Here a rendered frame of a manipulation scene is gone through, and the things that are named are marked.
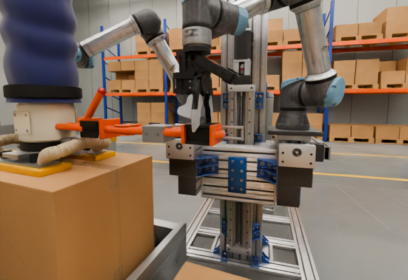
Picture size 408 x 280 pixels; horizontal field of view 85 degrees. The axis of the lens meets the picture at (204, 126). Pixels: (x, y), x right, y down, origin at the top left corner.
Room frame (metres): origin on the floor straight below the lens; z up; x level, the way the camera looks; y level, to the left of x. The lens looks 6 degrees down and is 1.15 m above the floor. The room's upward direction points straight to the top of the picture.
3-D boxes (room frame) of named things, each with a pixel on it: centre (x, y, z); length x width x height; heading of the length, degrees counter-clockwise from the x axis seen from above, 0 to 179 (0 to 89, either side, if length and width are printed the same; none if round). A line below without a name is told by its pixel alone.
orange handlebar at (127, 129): (0.84, 0.33, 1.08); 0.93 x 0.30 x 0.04; 68
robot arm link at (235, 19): (0.66, -0.06, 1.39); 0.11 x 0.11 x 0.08; 35
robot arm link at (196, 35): (0.58, 0.02, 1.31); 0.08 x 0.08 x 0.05
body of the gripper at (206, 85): (0.59, 0.03, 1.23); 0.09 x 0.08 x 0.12; 68
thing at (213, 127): (0.57, 0.01, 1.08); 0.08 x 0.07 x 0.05; 68
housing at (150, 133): (0.62, 0.13, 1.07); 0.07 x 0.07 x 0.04; 68
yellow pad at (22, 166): (0.71, 0.60, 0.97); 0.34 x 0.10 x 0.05; 68
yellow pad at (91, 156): (0.89, 0.53, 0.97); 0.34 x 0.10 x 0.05; 68
